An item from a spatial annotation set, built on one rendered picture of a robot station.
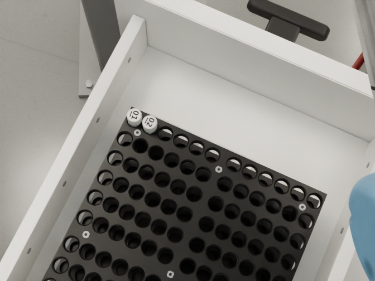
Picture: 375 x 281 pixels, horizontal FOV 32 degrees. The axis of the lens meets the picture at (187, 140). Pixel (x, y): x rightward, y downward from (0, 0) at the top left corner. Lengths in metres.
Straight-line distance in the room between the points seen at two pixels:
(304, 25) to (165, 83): 0.14
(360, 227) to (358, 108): 0.26
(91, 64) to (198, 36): 0.97
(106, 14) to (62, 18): 0.37
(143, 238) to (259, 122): 0.17
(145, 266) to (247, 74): 0.20
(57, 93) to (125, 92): 0.92
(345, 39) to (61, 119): 0.69
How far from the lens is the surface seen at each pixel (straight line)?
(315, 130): 0.62
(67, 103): 1.52
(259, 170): 0.53
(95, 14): 1.24
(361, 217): 0.32
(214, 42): 0.56
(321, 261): 0.60
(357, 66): 1.04
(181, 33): 0.58
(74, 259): 0.52
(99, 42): 1.36
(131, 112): 0.53
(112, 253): 0.52
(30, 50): 1.58
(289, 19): 0.57
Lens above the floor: 1.42
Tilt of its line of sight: 74 degrees down
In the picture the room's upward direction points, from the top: 4 degrees clockwise
